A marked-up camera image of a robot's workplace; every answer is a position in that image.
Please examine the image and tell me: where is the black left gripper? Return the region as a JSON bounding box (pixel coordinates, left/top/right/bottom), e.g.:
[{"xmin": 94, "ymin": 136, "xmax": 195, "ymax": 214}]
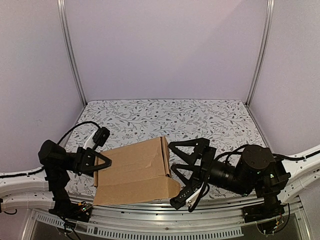
[{"xmin": 59, "ymin": 146, "xmax": 121, "ymax": 179}]

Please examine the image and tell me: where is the brown cardboard paper box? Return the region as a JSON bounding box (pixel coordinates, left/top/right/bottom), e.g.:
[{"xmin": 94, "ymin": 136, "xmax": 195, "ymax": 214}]
[{"xmin": 93, "ymin": 136, "xmax": 181, "ymax": 206}]

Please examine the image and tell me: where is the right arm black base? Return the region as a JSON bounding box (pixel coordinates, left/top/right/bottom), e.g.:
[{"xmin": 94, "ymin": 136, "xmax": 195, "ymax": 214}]
[{"xmin": 241, "ymin": 194, "xmax": 285, "ymax": 223}]

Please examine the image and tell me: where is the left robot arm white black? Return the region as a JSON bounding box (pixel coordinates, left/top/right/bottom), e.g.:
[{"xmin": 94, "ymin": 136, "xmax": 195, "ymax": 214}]
[{"xmin": 0, "ymin": 140, "xmax": 112, "ymax": 222}]

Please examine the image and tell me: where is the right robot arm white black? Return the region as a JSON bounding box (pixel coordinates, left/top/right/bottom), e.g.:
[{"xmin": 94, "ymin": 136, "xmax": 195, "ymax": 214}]
[{"xmin": 168, "ymin": 138, "xmax": 320, "ymax": 212}]

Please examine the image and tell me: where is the floral patterned table mat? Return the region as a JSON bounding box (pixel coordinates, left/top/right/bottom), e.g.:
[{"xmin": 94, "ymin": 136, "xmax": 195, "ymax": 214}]
[{"xmin": 49, "ymin": 99, "xmax": 280, "ymax": 202}]

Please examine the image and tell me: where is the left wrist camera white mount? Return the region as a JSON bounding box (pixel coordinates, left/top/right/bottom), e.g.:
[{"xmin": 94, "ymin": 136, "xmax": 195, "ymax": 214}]
[{"xmin": 82, "ymin": 127, "xmax": 110, "ymax": 150}]

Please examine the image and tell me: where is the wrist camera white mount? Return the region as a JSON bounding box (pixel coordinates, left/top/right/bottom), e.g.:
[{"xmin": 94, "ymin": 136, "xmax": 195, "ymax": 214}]
[
  {"xmin": 82, "ymin": 127, "xmax": 110, "ymax": 150},
  {"xmin": 169, "ymin": 183, "xmax": 208, "ymax": 210}
]

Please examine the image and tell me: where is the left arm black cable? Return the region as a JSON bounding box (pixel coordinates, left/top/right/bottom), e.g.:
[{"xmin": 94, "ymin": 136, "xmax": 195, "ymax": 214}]
[{"xmin": 56, "ymin": 121, "xmax": 101, "ymax": 146}]

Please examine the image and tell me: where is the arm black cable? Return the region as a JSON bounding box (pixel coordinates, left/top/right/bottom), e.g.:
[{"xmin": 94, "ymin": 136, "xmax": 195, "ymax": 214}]
[
  {"xmin": 56, "ymin": 121, "xmax": 101, "ymax": 146},
  {"xmin": 214, "ymin": 146, "xmax": 320, "ymax": 173}
]

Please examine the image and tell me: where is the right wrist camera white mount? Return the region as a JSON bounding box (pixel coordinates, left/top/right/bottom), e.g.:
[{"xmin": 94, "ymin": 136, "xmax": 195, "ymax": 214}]
[{"xmin": 169, "ymin": 183, "xmax": 208, "ymax": 210}]

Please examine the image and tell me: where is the aluminium front rail frame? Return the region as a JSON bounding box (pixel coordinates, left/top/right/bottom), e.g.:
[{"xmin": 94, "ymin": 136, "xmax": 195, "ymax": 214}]
[{"xmin": 21, "ymin": 195, "xmax": 316, "ymax": 240}]

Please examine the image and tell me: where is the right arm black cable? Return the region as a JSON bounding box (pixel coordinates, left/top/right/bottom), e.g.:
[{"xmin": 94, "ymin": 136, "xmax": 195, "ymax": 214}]
[{"xmin": 214, "ymin": 146, "xmax": 320, "ymax": 173}]

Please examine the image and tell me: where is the left aluminium frame post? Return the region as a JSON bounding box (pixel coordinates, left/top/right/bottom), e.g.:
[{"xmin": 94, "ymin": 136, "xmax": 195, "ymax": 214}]
[{"xmin": 56, "ymin": 0, "xmax": 88, "ymax": 107}]

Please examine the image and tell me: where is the aluminium frame post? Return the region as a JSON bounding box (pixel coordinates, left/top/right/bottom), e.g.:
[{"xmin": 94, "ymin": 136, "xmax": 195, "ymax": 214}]
[
  {"xmin": 245, "ymin": 0, "xmax": 275, "ymax": 108},
  {"xmin": 56, "ymin": 0, "xmax": 88, "ymax": 107}
]

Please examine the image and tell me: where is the right aluminium frame post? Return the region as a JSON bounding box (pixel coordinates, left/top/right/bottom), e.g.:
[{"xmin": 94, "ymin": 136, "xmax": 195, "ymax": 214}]
[{"xmin": 245, "ymin": 0, "xmax": 275, "ymax": 108}]

